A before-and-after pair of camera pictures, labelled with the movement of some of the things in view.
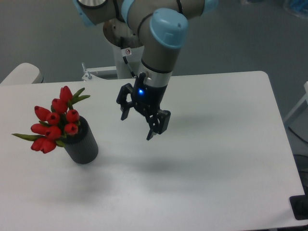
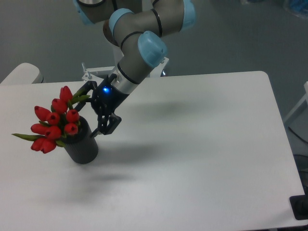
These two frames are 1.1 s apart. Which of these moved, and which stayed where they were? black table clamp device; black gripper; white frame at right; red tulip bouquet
Moved: black gripper
Stayed: red tulip bouquet; black table clamp device; white frame at right
